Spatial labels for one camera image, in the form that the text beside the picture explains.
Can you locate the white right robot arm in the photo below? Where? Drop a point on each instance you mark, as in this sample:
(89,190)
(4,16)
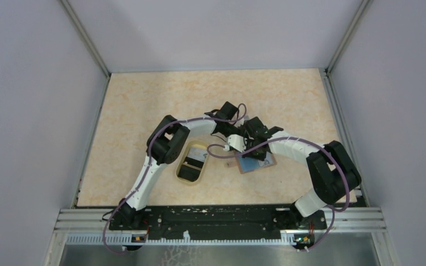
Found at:
(332,171)

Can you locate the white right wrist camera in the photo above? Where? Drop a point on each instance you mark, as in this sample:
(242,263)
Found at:
(235,143)

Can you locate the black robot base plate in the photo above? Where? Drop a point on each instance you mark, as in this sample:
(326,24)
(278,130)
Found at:
(216,222)

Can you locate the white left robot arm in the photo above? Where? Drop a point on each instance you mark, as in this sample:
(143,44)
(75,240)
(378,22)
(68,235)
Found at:
(166,143)

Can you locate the beige oval tray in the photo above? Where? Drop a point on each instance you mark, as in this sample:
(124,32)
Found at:
(192,162)

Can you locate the white slotted cable duct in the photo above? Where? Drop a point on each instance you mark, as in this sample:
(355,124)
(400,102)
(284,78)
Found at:
(116,239)

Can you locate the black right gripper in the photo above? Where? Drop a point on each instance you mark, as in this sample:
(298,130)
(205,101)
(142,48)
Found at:
(261,157)

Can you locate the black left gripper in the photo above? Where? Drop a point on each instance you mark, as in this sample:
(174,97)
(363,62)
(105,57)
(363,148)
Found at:
(242,131)

